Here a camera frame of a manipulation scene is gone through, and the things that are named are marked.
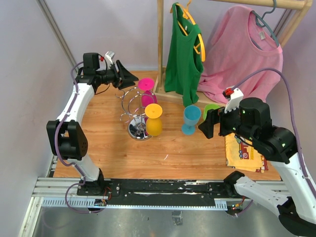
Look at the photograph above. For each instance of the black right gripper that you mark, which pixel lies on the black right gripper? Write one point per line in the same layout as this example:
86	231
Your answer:
214	116

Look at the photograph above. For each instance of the green tank top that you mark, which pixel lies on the green tank top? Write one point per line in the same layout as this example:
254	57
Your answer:
184	66

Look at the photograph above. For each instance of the pink plastic wine glass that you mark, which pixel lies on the pink plastic wine glass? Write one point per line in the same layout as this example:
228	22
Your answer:
146	85

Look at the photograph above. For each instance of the chrome wine glass rack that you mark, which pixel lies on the chrome wine glass rack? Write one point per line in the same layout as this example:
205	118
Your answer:
132	113

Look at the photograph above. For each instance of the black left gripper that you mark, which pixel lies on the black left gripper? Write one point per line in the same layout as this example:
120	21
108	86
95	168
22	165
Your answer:
126	76

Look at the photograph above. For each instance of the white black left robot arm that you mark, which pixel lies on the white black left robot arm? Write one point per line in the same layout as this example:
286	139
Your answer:
66	136

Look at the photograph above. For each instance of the yellow cartoon vehicle cloth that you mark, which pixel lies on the yellow cartoon vehicle cloth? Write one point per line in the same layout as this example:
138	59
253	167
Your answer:
240	155

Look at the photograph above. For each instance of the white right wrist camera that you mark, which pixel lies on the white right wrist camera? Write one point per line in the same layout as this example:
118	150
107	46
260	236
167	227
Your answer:
234	97

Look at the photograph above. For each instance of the pink t-shirt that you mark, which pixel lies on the pink t-shirt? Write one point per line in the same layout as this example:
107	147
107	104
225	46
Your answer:
236	48

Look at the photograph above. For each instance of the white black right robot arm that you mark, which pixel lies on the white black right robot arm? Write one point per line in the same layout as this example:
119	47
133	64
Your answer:
278	145

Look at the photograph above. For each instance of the yellow clothes hanger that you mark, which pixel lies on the yellow clothes hanger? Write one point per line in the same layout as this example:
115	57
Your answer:
200	47

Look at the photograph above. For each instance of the blue plastic wine glass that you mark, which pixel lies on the blue plastic wine glass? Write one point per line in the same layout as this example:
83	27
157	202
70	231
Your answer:
192	115

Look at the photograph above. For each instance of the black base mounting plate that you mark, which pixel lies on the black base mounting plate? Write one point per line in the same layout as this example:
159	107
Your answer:
151	192

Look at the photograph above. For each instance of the orange plastic wine glass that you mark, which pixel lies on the orange plastic wine glass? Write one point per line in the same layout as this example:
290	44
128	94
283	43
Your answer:
153	124

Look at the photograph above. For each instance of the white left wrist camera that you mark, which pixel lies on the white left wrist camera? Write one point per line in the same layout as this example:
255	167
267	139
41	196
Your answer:
108	58

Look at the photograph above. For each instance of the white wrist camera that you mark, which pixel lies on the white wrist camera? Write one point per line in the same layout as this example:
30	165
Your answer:
108	58
234	97

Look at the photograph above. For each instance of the wooden clothes rack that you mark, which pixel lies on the wooden clothes rack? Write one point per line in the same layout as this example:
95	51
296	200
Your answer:
294	13

